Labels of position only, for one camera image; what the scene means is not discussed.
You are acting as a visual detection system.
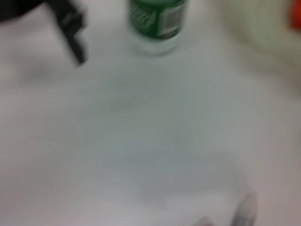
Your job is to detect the clear bottle with green label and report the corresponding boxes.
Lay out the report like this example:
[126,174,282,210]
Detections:
[126,0,188,57]

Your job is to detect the grey glitter pen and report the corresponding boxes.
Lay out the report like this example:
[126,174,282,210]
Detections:
[231,192,258,226]

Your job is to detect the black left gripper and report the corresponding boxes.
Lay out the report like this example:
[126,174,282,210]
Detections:
[0,0,90,66]

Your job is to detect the green glass fruit plate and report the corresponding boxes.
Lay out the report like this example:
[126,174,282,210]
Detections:
[216,0,301,78]

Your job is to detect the red-orange fruit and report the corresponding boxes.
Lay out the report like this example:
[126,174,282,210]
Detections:
[289,0,301,29]

